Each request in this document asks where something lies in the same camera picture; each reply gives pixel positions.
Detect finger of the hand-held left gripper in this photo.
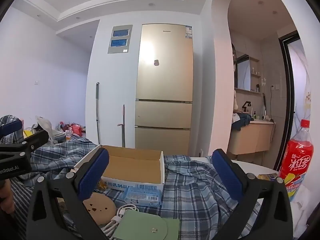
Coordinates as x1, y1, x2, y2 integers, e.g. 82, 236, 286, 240
0, 129, 50, 155
0, 119, 23, 138

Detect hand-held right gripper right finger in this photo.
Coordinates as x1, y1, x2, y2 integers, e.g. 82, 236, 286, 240
211, 149, 293, 240

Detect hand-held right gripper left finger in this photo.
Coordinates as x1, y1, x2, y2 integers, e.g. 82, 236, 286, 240
26, 147, 110, 240

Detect cardboard box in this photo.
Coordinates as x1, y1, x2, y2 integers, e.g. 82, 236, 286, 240
74, 144, 165, 193

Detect blue tissue packet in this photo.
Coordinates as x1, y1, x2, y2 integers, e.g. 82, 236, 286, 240
122, 187, 162, 207

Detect green snap pouch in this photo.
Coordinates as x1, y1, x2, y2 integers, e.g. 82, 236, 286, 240
111, 209, 180, 240

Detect person's left hand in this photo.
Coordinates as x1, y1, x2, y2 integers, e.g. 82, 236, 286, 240
0, 180, 12, 207

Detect white plastic bag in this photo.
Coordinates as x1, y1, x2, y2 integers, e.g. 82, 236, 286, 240
35, 116, 55, 143

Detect yellow snack packet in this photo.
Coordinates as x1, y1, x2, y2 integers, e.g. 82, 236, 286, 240
257, 173, 278, 182

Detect blue plaid shirt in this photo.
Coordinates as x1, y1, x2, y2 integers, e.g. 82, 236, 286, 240
19, 139, 265, 240

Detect red bags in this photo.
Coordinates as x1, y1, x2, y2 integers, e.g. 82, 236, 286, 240
59, 121, 86, 137

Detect beige vanity cabinet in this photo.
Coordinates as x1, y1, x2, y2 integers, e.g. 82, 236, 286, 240
229, 121, 275, 155

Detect blue clothes pile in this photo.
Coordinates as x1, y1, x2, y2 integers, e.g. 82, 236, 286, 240
231, 112, 253, 132

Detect red soda bottle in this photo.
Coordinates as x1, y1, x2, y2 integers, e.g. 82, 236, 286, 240
278, 119, 314, 203

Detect bathroom mirror cabinet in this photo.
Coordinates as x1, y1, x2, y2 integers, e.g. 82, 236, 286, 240
236, 54, 262, 94

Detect gold refrigerator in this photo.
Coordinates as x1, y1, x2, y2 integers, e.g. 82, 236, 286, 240
134, 24, 194, 155

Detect white coiled cable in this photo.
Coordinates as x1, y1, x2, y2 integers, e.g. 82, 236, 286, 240
101, 204, 139, 237

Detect grey mop handle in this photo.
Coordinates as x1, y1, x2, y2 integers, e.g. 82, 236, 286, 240
95, 82, 102, 145

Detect black door frame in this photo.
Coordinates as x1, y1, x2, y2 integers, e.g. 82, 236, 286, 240
274, 31, 302, 170

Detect grey wall panel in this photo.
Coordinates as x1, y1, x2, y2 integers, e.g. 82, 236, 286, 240
107, 24, 133, 54

